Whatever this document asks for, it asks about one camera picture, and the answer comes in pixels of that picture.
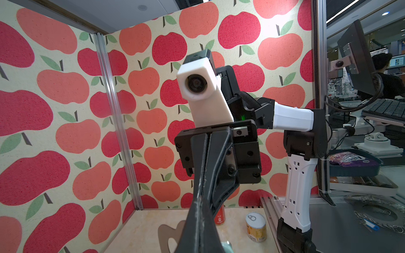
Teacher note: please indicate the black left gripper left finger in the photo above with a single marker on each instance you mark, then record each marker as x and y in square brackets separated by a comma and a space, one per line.
[190, 237]

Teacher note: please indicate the black keyboard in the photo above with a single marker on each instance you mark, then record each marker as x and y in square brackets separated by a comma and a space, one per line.
[387, 109]

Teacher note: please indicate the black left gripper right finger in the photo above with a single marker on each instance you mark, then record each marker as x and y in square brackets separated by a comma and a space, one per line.
[210, 241]

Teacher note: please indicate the aluminium frame post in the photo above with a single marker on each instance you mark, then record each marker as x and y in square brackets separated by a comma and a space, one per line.
[320, 62]
[117, 118]

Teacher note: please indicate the right rear aluminium frame post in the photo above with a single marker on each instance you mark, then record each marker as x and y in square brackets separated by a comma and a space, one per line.
[117, 118]

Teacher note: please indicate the dark tray with items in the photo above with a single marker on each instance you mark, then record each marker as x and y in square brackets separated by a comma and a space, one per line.
[354, 163]

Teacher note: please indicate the person in dark clothes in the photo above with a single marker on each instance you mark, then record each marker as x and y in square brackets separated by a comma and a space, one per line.
[392, 85]

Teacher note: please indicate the red soda can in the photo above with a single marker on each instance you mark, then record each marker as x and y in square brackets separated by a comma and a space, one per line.
[220, 216]

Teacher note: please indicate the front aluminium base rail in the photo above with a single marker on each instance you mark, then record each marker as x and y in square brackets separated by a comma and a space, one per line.
[272, 209]

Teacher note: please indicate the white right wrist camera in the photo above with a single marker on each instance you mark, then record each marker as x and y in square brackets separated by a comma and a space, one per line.
[201, 87]

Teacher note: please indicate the pile of spare key rings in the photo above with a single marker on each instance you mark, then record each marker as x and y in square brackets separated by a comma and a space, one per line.
[376, 212]

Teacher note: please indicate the front right aluminium frame post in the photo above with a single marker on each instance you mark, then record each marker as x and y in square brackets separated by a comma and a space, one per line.
[320, 62]

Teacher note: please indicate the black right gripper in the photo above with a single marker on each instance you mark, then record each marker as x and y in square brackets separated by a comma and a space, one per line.
[231, 158]

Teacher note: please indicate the black computer monitor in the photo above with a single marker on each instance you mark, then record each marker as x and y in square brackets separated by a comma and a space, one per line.
[355, 58]

